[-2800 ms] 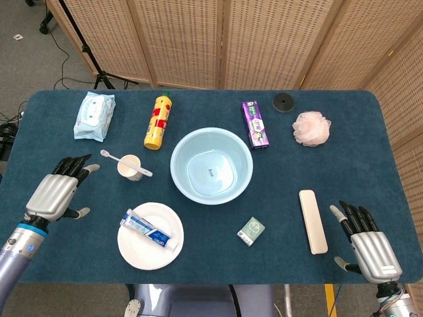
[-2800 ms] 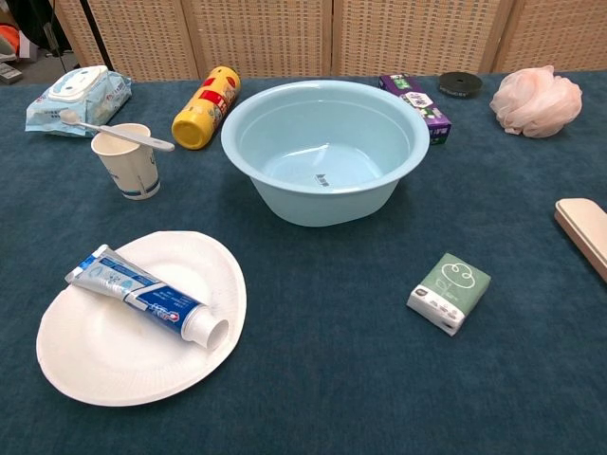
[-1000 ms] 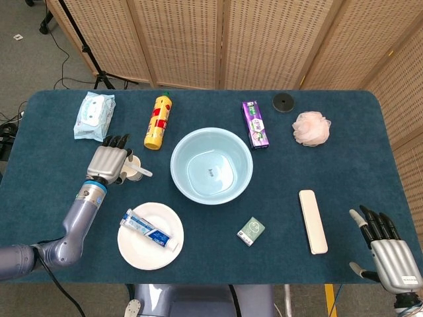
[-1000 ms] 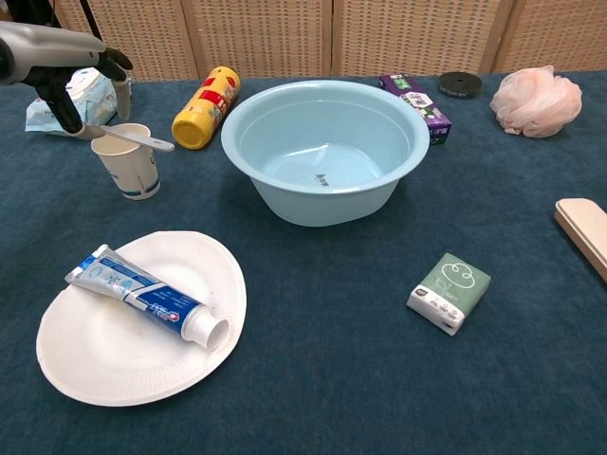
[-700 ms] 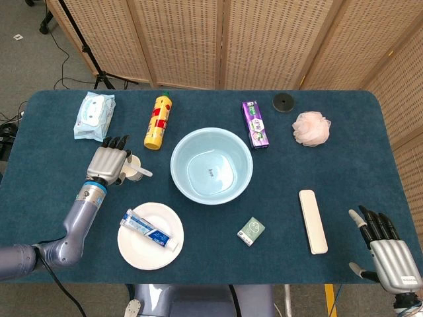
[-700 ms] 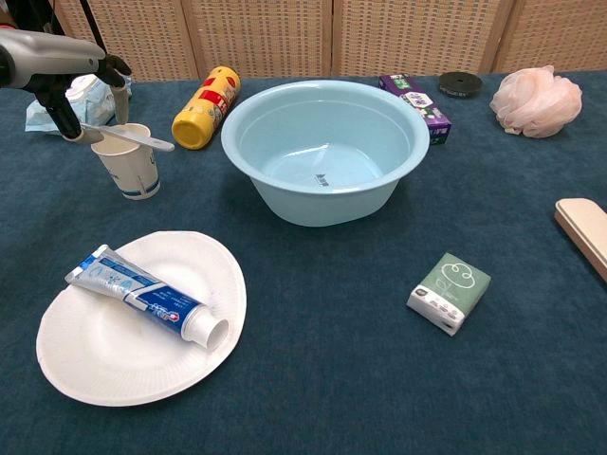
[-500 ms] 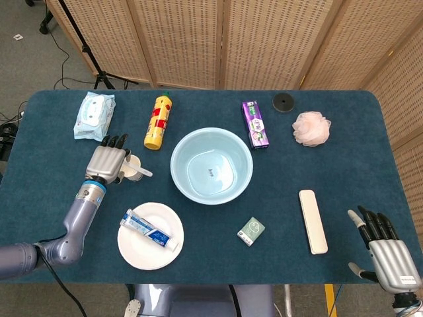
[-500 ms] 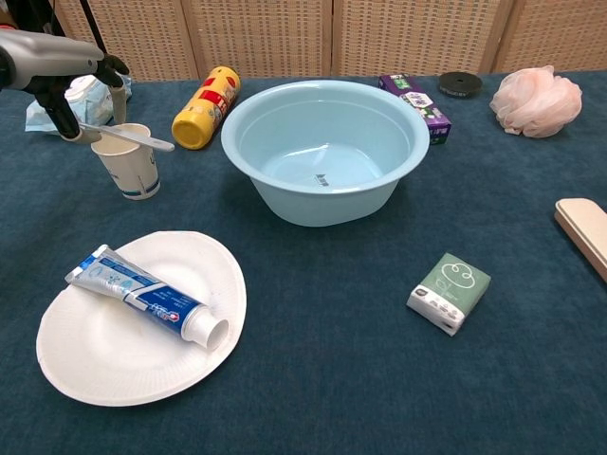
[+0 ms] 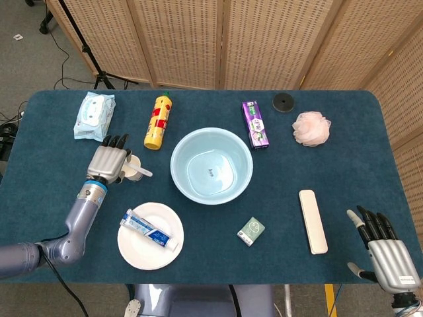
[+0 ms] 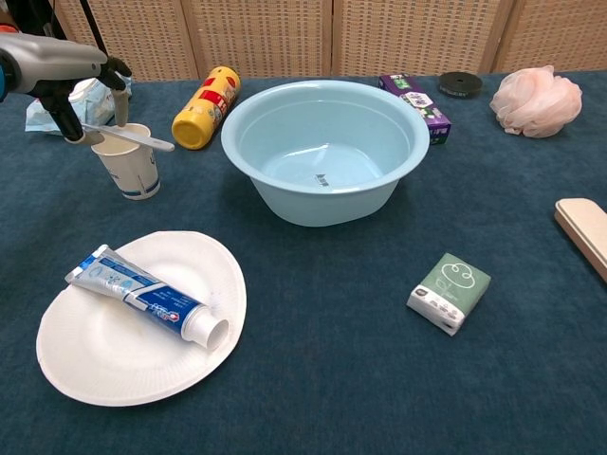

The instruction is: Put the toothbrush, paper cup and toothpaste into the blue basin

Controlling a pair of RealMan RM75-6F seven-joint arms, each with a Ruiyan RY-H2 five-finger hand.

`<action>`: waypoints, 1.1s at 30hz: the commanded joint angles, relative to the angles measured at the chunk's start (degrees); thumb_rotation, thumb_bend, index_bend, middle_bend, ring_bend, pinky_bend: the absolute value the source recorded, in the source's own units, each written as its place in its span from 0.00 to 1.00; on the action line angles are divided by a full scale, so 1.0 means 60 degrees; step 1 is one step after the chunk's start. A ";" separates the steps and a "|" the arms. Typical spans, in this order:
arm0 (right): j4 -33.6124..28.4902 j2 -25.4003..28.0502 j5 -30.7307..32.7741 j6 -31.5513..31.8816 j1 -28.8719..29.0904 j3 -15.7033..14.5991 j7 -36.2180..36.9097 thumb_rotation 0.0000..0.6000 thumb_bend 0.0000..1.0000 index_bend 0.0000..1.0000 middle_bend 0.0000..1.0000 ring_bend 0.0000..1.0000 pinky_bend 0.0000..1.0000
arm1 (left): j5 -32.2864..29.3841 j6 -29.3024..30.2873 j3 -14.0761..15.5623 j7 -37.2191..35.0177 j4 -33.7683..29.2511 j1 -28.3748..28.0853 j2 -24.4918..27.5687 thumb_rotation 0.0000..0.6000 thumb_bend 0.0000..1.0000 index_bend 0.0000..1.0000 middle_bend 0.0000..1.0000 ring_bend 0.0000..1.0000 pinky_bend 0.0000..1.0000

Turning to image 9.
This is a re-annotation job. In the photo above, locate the grey-blue robot torso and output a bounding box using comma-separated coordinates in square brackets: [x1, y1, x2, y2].
[124, 283, 277, 317]

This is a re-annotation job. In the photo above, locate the black floor equipment with cables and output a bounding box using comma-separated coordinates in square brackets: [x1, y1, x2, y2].
[0, 100, 27, 162]

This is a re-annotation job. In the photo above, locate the blue white toothpaste tube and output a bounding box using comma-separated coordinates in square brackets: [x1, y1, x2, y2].
[119, 208, 180, 254]

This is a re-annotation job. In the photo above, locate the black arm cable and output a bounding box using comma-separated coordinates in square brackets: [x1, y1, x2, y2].
[39, 244, 90, 317]

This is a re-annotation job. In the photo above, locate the yellow red bottle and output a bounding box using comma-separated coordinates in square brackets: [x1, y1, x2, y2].
[143, 91, 174, 151]

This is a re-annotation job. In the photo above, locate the green white tissue pack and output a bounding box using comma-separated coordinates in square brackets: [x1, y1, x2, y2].
[236, 216, 266, 247]

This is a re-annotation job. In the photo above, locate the blue felt table cover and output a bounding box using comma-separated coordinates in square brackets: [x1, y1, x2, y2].
[0, 89, 423, 285]

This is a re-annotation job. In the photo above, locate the black tripod stand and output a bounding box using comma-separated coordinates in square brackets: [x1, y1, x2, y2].
[39, 0, 139, 90]

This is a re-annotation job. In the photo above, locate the pink mesh bath pouf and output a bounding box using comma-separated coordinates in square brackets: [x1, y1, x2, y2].
[291, 111, 332, 148]

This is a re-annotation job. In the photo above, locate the beige long flat case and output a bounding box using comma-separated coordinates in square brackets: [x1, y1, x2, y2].
[298, 189, 329, 255]

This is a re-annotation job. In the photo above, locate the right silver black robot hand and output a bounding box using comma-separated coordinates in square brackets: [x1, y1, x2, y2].
[346, 205, 422, 295]

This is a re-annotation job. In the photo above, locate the white paper cup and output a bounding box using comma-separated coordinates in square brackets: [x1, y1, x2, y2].
[120, 155, 143, 182]

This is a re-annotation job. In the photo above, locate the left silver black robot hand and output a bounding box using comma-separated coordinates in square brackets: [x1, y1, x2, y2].
[86, 133, 133, 185]

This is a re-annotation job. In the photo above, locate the light blue plastic bowl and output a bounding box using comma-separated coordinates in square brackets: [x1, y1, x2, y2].
[170, 127, 254, 206]

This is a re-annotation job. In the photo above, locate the white paper plate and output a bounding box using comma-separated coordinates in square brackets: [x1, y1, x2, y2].
[117, 201, 185, 271]

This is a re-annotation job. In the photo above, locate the grey white toothbrush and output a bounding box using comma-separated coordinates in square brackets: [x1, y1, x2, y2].
[127, 157, 153, 178]

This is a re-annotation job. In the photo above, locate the purple toothpaste box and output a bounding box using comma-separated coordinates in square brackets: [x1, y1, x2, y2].
[241, 100, 270, 151]

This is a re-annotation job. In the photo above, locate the light blue wet wipes pack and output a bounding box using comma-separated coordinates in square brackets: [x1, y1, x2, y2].
[73, 91, 117, 143]

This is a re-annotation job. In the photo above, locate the black round disc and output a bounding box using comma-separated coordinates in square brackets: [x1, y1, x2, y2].
[272, 93, 296, 114]

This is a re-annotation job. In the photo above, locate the yellow vertical bar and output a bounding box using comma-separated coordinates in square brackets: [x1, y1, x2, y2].
[325, 284, 337, 317]

